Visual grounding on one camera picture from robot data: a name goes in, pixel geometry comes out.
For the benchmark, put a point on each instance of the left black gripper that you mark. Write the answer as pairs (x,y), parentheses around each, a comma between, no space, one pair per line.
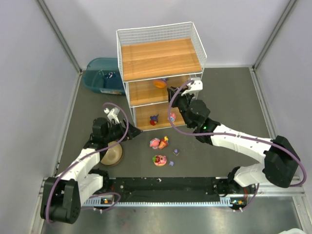
(126,129)

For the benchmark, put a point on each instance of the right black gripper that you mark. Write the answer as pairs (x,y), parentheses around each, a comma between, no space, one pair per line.
(175,96)

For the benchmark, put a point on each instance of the purple bunny pink donut toy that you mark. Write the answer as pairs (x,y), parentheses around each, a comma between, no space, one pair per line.
(160,83)

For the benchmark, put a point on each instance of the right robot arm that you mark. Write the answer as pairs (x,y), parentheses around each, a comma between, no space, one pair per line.
(276,159)

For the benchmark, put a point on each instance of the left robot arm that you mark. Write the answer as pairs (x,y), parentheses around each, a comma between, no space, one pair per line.
(64,195)

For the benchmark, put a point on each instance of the pink melody toy on shelf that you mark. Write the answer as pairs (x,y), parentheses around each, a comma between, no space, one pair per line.
(172,117)

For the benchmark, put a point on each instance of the blue stitch toy figure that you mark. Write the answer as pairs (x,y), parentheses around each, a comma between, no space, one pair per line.
(154,120)

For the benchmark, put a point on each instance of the tan overturned bowl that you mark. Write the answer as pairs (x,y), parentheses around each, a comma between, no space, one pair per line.
(113,156)

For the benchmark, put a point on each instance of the dark blue object in bin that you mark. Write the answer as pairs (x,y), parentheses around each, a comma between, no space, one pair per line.
(109,75)

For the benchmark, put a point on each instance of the teal plastic bin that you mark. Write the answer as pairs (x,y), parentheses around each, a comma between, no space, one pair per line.
(93,78)

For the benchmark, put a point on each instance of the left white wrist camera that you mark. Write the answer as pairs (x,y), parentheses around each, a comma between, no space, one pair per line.
(112,114)

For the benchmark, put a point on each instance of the white wire wooden shelf rack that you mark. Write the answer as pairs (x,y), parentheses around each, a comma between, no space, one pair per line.
(172,51)

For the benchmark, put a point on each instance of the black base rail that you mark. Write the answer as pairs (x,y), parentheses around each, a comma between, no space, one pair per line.
(169,189)

